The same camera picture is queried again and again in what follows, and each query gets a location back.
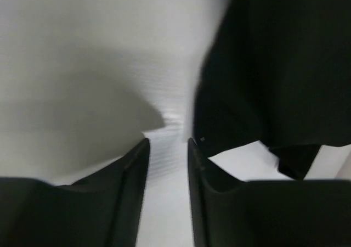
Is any black skirt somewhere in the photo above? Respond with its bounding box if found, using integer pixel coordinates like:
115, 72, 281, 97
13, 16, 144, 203
193, 0, 350, 180

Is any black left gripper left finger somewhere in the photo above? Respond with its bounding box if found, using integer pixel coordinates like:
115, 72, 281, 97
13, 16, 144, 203
1, 139, 150, 246

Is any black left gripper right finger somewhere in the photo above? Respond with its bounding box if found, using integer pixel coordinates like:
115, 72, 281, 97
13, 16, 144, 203
188, 139, 350, 246

